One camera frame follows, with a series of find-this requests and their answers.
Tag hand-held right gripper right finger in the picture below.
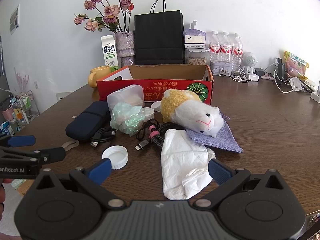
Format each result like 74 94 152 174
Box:
194 158 288 209

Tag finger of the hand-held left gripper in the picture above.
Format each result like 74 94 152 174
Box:
0 146 67 165
0 135 36 148

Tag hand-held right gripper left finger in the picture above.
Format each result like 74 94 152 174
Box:
32 158 125 209

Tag large white bottle cap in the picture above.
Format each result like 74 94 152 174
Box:
102 146 129 170

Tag black USB cable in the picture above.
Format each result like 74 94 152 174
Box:
89 126 117 148

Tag white paper napkin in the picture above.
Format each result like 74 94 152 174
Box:
160 129 216 200

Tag navy zip case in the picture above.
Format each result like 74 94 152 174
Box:
61 101 110 153

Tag white yellow plush toy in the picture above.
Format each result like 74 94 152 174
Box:
160 89 225 138

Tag clear plastic container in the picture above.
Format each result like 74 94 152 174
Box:
107 85 145 115

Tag red cardboard box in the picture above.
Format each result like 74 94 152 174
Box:
96 64 214 105

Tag person's left hand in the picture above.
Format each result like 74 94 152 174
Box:
0 179 12 214

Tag purple fabric pouch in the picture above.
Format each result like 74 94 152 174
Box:
186 116 244 153

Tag white card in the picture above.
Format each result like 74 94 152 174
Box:
55 92 73 102

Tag grey cabinet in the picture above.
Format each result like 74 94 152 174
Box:
0 36 10 98

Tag yellow mug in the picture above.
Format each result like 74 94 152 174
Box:
87 66 112 88

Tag white earphones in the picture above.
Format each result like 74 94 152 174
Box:
229 69 250 82

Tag printed tin box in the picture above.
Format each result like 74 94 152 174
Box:
210 61 234 75

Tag white round robot speaker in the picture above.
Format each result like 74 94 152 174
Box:
241 52 258 73

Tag white green milk carton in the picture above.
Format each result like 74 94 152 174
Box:
101 34 119 72

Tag white face mask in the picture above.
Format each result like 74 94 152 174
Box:
287 77 304 92

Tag dark spray bottle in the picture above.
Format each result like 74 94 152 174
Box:
276 58 285 80

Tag white box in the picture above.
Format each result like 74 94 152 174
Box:
310 79 320 104

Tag purple vase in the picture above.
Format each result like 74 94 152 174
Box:
114 30 135 65

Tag yellow pink snack packet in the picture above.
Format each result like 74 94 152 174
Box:
284 51 309 80

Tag purple tissue pack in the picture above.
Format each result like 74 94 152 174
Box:
184 20 207 44

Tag black paper bag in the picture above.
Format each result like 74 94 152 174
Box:
134 0 185 65

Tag dried pink roses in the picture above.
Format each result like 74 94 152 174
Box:
74 0 134 33

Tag wire storage rack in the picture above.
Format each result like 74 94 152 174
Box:
0 89 40 137

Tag thin black cable pink tie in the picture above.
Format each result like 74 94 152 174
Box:
136 120 160 141

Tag pink dried wall flowers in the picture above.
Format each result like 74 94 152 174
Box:
14 67 30 93

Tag black braided cable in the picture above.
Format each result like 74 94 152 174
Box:
135 122 187 152

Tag white cable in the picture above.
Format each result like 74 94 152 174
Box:
274 69 295 93

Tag wall paper sign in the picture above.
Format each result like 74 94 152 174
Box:
9 4 20 33

